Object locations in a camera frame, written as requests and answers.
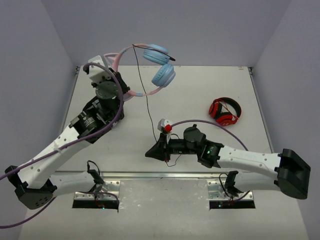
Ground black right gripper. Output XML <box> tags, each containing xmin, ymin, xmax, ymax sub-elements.
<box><xmin>145</xmin><ymin>133</ymin><xmax>200</xmax><ymax>163</ymax></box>

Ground thin black headphone cable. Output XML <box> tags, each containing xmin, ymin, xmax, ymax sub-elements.
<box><xmin>131</xmin><ymin>43</ymin><xmax>183</xmax><ymax>168</ymax></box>

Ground pink blue cat-ear headphones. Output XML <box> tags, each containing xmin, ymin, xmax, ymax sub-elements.
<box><xmin>103</xmin><ymin>43</ymin><xmax>177</xmax><ymax>98</ymax></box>

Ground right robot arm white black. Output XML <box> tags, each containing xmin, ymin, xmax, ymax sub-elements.
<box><xmin>145</xmin><ymin>124</ymin><xmax>311</xmax><ymax>200</ymax></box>

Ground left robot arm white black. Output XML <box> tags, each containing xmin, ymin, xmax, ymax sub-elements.
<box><xmin>5</xmin><ymin>74</ymin><xmax>124</xmax><ymax>210</ymax></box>

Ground red black headphones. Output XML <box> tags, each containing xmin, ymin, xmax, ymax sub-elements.
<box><xmin>208</xmin><ymin>97</ymin><xmax>242</xmax><ymax>127</ymax></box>

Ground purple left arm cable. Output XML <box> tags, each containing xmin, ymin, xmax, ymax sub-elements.
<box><xmin>0</xmin><ymin>62</ymin><xmax>125</xmax><ymax>228</ymax></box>

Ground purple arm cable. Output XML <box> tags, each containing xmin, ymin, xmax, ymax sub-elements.
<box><xmin>0</xmin><ymin>62</ymin><xmax>125</xmax><ymax>228</ymax></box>
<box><xmin>169</xmin><ymin>119</ymin><xmax>251</xmax><ymax>203</ymax></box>

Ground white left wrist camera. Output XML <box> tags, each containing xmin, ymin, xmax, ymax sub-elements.
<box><xmin>82</xmin><ymin>55</ymin><xmax>110</xmax><ymax>84</ymax></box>

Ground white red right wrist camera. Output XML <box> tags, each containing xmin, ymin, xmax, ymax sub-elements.
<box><xmin>157</xmin><ymin>118</ymin><xmax>173</xmax><ymax>142</ymax></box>

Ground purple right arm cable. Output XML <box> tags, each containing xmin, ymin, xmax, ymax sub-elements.
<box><xmin>169</xmin><ymin>119</ymin><xmax>251</xmax><ymax>203</ymax></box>

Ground left metal mounting bracket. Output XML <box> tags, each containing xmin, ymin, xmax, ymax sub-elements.
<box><xmin>73</xmin><ymin>179</ymin><xmax>121</xmax><ymax>202</ymax></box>

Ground metal mounting bracket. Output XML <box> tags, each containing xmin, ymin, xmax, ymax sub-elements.
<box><xmin>73</xmin><ymin>179</ymin><xmax>121</xmax><ymax>202</ymax></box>
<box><xmin>207</xmin><ymin>178</ymin><xmax>254</xmax><ymax>202</ymax></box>

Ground right metal mounting bracket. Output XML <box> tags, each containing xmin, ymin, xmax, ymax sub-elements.
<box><xmin>207</xmin><ymin>178</ymin><xmax>254</xmax><ymax>202</ymax></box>

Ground metal rail front table edge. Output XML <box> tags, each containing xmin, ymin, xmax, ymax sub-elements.
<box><xmin>53</xmin><ymin>171</ymin><xmax>228</xmax><ymax>180</ymax></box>

